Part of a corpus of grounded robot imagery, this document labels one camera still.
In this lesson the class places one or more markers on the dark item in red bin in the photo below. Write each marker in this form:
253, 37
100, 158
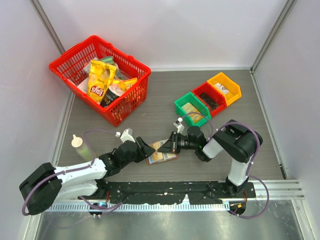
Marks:
213, 101

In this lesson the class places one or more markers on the yellow plastic bin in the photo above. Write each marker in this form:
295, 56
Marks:
234, 89

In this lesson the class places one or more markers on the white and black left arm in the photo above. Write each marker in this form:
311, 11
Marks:
47, 183

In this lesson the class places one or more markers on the yellow snack packet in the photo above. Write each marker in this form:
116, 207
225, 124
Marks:
125, 84

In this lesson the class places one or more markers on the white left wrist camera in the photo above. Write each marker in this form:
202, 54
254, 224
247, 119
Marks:
126, 135

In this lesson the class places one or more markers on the red plastic bin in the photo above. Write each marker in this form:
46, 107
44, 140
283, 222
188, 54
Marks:
207, 88

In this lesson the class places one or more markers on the white label in yellow bin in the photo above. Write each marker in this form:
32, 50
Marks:
222, 88

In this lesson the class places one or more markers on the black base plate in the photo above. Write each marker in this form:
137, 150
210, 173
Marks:
169, 192

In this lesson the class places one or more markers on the black and white cup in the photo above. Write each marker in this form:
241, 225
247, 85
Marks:
113, 92

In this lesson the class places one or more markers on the gold credit card left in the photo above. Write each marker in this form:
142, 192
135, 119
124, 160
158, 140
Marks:
157, 156

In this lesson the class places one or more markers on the yellow Lays chips bag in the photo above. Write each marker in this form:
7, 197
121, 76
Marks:
100, 77

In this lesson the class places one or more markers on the brown leather card holder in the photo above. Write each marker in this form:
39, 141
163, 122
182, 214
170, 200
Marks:
162, 156

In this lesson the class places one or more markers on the green squeeze bottle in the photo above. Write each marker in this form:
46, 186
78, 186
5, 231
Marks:
82, 148

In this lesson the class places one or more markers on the red plastic shopping basket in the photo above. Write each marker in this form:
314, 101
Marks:
69, 68

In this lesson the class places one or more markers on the green snack packet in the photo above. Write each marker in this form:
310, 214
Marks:
107, 60

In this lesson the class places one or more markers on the white cable duct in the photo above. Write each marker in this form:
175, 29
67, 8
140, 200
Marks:
183, 207

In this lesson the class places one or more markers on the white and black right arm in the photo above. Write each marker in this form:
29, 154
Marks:
238, 140

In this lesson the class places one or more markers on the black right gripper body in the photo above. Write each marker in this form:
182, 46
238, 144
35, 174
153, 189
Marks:
184, 142

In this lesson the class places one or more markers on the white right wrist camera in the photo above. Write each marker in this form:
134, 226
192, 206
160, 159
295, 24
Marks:
179, 125

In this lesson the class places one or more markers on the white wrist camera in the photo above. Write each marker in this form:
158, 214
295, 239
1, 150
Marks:
179, 125
126, 135

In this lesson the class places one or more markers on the gold cards in green bin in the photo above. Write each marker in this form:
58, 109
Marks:
193, 114

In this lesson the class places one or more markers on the green plastic bin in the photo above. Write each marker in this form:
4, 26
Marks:
194, 100

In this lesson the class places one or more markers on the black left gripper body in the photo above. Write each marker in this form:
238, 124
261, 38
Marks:
127, 161

